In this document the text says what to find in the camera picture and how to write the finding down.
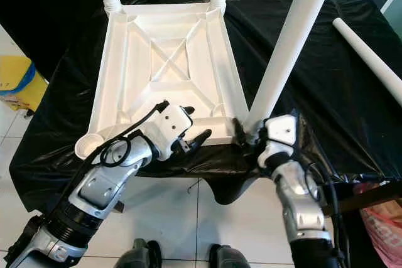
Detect white plastic children table top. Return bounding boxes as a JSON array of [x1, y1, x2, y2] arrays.
[[74, 1, 249, 159]]

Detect black plastic table cover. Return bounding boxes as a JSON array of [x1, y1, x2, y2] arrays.
[[9, 0, 402, 212]]

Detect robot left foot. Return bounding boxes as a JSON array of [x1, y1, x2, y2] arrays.
[[129, 238, 164, 268]]

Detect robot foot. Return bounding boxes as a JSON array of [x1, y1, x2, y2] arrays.
[[129, 238, 164, 268], [209, 244, 252, 268]]

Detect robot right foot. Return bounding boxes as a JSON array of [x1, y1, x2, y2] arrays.
[[209, 244, 252, 268]]

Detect pink plastic bag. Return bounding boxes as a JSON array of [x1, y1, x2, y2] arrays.
[[355, 181, 402, 256]]

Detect yellow bin with blue band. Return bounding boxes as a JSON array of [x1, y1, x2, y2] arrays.
[[0, 55, 49, 117]]

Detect black door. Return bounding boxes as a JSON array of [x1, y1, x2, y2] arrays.
[[0, 0, 173, 80]]

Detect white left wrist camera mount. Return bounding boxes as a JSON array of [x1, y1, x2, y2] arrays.
[[146, 105, 194, 161]]

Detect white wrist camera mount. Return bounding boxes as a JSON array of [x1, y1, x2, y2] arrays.
[[146, 105, 194, 161], [258, 114, 298, 168]]

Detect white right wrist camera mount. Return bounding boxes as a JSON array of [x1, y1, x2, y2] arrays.
[[258, 114, 298, 168]]

